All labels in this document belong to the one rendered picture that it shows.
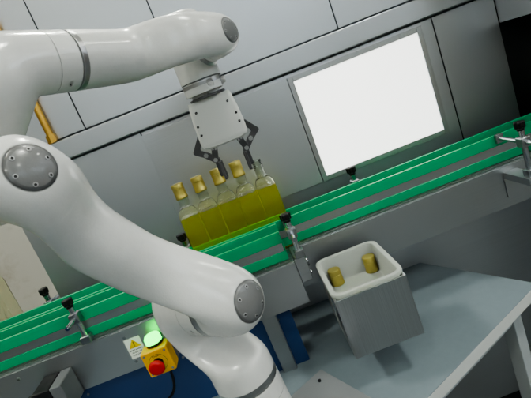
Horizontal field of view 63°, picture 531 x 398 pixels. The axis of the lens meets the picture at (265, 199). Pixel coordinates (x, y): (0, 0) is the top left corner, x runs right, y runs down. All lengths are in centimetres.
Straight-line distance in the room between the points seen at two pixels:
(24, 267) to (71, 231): 365
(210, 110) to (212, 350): 46
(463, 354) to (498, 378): 79
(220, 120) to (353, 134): 61
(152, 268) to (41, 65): 32
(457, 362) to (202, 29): 91
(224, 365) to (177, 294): 19
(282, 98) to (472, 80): 61
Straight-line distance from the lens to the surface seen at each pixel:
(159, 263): 68
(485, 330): 124
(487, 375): 193
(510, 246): 173
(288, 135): 134
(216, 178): 121
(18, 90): 65
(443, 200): 132
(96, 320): 126
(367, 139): 140
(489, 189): 138
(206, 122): 88
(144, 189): 141
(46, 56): 68
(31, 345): 135
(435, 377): 113
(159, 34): 78
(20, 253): 422
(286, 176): 136
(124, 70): 76
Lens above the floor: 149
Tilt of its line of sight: 13 degrees down
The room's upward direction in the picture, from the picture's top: 22 degrees counter-clockwise
